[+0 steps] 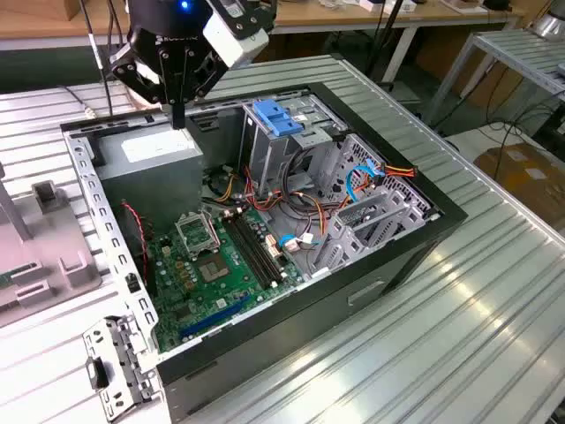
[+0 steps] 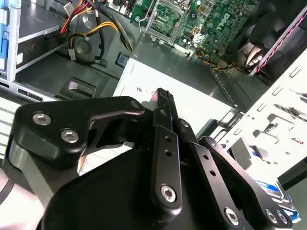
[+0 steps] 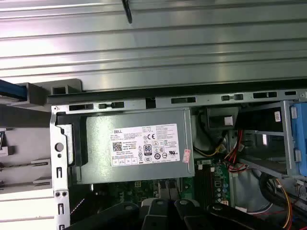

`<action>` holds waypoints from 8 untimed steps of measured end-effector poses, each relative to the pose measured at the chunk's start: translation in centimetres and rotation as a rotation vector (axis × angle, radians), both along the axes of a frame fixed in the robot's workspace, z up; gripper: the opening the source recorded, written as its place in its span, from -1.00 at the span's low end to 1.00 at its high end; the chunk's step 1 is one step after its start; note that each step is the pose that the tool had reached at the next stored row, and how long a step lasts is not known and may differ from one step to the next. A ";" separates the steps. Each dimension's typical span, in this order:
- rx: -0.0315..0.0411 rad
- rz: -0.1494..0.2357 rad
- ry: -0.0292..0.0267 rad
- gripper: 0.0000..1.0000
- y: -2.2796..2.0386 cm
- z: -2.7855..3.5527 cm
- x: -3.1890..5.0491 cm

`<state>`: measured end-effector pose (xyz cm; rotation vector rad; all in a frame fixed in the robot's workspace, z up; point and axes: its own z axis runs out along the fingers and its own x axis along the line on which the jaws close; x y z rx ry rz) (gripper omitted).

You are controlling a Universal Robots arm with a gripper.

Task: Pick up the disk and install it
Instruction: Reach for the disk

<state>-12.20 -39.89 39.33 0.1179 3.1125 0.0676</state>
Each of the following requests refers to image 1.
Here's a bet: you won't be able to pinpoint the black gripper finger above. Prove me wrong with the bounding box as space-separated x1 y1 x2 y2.
109 43 180 130
175 47 228 130

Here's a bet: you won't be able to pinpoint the blue data wire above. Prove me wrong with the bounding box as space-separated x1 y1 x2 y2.
345 160 384 208

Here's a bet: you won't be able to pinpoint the coloured power wire black plug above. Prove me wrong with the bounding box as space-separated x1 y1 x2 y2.
352 163 419 198

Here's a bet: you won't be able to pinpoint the grey metal disk bay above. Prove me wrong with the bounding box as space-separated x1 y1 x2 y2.
308 189 428 279

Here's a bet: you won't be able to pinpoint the blue plastic drive latch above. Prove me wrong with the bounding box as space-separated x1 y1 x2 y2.
253 100 305 138

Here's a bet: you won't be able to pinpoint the small cardboard box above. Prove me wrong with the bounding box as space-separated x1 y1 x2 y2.
61 0 89 22

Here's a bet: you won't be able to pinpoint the grey metal drive cage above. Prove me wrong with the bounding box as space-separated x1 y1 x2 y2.
241 95 350 200

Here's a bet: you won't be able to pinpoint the grey power supply unit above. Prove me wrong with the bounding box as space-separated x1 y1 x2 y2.
94 121 205 231

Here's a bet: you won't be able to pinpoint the metal socket cover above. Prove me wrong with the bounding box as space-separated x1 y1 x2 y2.
175 210 221 261

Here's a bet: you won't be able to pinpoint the grey parts rack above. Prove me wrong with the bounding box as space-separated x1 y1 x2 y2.
0 163 117 328

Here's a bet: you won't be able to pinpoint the black RAM slot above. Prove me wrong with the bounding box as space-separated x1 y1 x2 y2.
227 212 277 288
232 211 283 285
238 209 288 283
222 213 272 291

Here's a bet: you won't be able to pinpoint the black case fan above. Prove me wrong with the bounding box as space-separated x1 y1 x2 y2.
117 201 159 298

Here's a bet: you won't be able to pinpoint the green motherboard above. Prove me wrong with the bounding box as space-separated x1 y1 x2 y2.
145 205 305 354

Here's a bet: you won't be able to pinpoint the CPU socket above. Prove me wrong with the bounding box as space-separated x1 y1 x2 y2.
196 251 233 286

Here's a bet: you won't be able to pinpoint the black tripod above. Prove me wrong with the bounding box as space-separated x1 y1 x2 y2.
364 0 410 87

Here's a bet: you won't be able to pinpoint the green RAM stick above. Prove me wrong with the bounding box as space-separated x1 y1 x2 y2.
0 263 39 288

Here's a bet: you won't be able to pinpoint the blue expansion slot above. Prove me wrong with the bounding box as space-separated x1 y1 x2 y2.
178 294 252 341

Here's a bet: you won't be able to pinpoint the black open PC case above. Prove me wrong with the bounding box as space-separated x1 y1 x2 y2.
59 81 469 424

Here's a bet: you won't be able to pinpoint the metal slat side table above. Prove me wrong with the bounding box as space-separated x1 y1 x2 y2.
422 29 565 129

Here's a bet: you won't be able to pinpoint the large flat cardboard box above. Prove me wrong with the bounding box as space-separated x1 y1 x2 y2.
474 141 565 226

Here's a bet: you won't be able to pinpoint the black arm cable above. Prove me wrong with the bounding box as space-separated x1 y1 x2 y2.
80 0 115 119

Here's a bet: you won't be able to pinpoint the thin cable with metal plug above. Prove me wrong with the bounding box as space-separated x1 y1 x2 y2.
61 84 96 118

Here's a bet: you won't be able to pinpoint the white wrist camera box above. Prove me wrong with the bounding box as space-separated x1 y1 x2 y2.
201 0 271 71

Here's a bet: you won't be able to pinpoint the yellow black power wires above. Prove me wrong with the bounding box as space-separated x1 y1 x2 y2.
205 163 243 205

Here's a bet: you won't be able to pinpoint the wooden desk white frame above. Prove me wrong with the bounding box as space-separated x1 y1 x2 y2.
0 0 526 85

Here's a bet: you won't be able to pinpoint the coloured power wire bundle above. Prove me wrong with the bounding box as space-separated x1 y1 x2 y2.
240 149 354 238

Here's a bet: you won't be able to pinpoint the red black fan wire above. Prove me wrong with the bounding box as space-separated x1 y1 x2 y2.
119 201 151 261

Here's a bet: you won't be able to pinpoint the blue wire with white label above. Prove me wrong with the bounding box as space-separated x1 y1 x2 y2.
280 232 318 254

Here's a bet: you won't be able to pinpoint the hinged metal slot bracket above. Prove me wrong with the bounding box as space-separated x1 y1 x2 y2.
82 314 162 423

